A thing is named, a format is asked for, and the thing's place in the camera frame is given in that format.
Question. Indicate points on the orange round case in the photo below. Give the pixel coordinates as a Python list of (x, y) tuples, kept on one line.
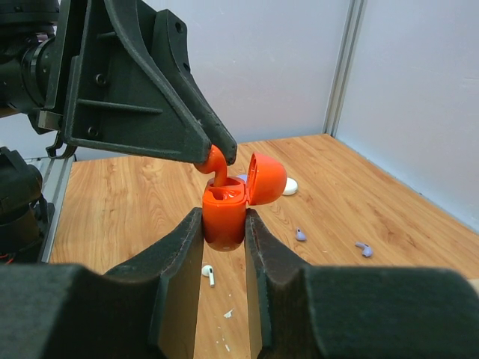
[(224, 208)]

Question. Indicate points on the white earbud near left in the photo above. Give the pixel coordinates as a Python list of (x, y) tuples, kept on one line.
[(208, 271)]

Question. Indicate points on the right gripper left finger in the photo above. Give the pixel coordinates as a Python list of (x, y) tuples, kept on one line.
[(145, 307)]

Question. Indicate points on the purple earbud far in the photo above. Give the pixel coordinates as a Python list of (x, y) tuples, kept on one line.
[(366, 250)]

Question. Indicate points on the purple earbud near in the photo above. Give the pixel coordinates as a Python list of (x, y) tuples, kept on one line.
[(300, 235)]

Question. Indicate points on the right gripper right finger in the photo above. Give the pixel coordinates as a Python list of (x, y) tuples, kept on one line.
[(298, 310)]

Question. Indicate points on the purple earbud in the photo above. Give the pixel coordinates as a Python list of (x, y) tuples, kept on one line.
[(366, 250), (300, 235)]

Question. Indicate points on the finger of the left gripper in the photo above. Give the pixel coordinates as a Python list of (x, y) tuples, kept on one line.
[(170, 53)]

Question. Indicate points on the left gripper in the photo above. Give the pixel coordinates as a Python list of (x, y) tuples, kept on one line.
[(106, 92)]

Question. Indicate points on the white round case far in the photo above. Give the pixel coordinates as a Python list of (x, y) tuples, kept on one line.
[(291, 187)]

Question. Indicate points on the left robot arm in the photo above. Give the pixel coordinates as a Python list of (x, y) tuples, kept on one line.
[(26, 27)]

